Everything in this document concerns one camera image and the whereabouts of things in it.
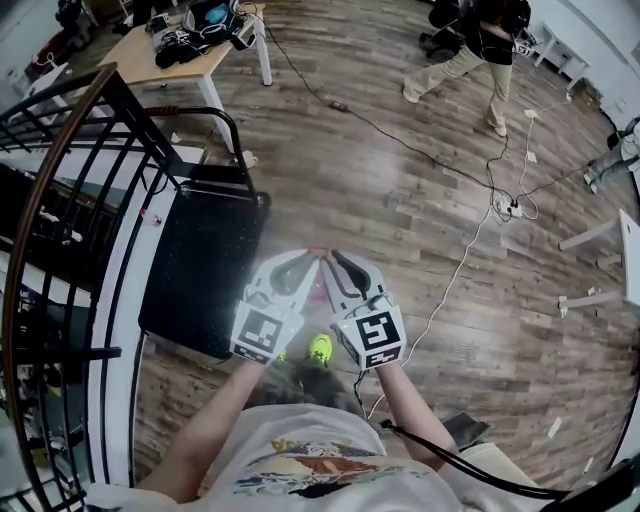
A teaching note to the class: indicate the large white table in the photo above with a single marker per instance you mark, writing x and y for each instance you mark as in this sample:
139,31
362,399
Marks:
629,260

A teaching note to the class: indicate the black clothing pile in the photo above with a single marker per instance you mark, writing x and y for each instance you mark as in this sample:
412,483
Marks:
172,52

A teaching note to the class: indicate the white cup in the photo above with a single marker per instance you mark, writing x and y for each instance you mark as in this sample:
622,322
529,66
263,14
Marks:
250,159

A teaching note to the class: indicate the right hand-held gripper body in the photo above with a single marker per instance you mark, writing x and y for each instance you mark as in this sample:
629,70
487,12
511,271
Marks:
372,335

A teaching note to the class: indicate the open box blue cloth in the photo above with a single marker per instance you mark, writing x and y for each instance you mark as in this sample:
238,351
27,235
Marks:
217,12

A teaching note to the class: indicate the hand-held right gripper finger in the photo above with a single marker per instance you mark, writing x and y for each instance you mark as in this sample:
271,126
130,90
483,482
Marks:
372,280
336,297

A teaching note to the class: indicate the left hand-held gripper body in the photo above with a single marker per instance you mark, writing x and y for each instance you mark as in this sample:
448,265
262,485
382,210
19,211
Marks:
260,330

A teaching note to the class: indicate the camouflage trousers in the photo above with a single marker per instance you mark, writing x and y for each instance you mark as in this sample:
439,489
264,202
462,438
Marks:
320,385

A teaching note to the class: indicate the crumpled white paper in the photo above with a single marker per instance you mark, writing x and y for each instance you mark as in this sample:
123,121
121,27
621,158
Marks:
176,137

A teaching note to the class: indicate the white power strip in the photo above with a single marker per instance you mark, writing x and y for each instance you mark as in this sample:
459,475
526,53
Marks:
506,210

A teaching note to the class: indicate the black platform cart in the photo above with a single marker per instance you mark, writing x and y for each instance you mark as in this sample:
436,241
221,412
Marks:
200,260

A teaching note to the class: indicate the neon green shoe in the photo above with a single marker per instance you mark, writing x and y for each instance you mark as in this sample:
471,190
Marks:
320,350
282,356

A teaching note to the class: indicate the black power adapter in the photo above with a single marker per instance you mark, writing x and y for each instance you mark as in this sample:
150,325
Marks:
337,106

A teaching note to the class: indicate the small bottle red cap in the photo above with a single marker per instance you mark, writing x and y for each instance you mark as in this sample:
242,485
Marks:
156,219

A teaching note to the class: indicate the person's left forearm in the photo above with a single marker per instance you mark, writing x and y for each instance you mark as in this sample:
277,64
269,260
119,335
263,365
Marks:
210,430

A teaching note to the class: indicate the white charger plug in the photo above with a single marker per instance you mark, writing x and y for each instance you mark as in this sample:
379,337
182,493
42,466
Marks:
531,157
531,114

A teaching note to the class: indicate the wooden table white legs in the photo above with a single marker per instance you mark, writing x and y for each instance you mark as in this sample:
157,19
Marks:
135,60

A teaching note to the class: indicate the small white table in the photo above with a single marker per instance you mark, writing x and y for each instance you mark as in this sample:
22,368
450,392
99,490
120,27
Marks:
565,47

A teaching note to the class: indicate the black office chair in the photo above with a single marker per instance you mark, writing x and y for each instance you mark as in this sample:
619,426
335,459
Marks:
442,20

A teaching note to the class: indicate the person's right forearm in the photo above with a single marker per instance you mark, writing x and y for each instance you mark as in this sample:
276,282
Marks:
405,405

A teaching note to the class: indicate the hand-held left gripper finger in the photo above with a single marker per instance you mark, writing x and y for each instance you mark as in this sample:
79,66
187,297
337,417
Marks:
302,292
265,272

